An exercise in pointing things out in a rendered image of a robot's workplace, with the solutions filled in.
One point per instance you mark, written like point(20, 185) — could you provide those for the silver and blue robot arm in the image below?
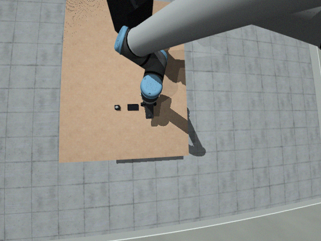
point(184, 21)

